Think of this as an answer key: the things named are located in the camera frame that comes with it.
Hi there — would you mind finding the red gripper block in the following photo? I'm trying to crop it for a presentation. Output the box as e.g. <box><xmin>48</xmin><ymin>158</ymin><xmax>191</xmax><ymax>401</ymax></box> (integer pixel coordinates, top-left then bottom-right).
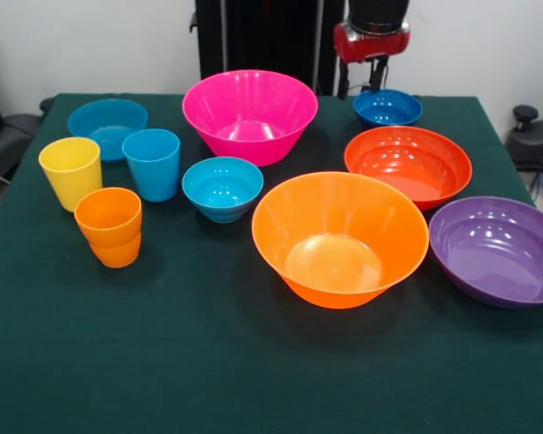
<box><xmin>333</xmin><ymin>21</ymin><xmax>412</xmax><ymax>99</ymax></box>

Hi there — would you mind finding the small dark blue bowl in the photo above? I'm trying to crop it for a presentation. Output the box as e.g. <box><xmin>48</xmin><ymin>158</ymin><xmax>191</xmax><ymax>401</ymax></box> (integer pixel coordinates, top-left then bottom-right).
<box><xmin>353</xmin><ymin>89</ymin><xmax>424</xmax><ymax>128</ymax></box>

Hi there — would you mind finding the large pink bowl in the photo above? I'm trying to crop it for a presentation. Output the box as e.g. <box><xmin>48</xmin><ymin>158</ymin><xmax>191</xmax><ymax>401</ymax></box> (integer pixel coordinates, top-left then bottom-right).
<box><xmin>182</xmin><ymin>69</ymin><xmax>319</xmax><ymax>167</ymax></box>

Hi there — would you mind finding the red bowl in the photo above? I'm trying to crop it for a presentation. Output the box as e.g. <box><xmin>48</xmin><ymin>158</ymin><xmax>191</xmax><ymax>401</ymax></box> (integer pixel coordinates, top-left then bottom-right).
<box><xmin>344</xmin><ymin>125</ymin><xmax>473</xmax><ymax>212</ymax></box>

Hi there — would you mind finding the large orange bowl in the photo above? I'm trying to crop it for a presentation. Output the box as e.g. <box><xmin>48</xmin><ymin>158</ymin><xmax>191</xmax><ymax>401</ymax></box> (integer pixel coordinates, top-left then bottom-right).
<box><xmin>251</xmin><ymin>171</ymin><xmax>430</xmax><ymax>310</ymax></box>

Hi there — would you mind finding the light blue ribbed bowl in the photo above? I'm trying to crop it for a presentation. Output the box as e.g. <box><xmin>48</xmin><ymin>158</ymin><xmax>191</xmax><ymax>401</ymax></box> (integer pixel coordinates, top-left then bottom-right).
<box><xmin>181</xmin><ymin>156</ymin><xmax>264</xmax><ymax>224</ymax></box>

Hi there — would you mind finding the purple bowl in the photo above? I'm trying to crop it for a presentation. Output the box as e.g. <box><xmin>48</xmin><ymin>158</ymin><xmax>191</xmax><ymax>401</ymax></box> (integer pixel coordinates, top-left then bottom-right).
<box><xmin>428</xmin><ymin>195</ymin><xmax>543</xmax><ymax>310</ymax></box>

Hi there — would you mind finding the light blue cup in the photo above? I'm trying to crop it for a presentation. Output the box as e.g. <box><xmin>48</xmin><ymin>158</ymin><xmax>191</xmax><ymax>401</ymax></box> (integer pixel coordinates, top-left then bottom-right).
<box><xmin>121</xmin><ymin>128</ymin><xmax>181</xmax><ymax>203</ymax></box>

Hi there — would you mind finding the light blue shallow bowl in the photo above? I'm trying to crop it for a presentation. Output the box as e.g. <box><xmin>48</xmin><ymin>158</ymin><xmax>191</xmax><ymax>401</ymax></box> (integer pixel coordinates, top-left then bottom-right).
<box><xmin>67</xmin><ymin>98</ymin><xmax>149</xmax><ymax>163</ymax></box>

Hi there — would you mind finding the orange cup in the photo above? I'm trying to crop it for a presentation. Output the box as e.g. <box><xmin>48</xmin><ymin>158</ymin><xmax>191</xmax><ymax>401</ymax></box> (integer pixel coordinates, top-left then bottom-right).
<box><xmin>73</xmin><ymin>186</ymin><xmax>143</xmax><ymax>269</ymax></box>

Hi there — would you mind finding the yellow cup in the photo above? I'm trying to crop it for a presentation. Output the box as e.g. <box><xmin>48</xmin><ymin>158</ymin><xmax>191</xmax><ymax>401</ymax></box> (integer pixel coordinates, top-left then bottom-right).
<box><xmin>38</xmin><ymin>137</ymin><xmax>104</xmax><ymax>213</ymax></box>

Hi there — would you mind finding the dark green tablecloth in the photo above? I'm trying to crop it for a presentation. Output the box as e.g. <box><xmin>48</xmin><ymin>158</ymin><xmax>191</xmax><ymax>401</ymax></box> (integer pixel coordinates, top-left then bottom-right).
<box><xmin>0</xmin><ymin>92</ymin><xmax>543</xmax><ymax>434</ymax></box>

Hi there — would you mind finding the black office chair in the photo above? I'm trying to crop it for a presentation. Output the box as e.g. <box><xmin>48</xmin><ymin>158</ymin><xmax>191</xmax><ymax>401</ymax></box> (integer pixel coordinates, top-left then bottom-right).
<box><xmin>0</xmin><ymin>58</ymin><xmax>55</xmax><ymax>186</ymax></box>

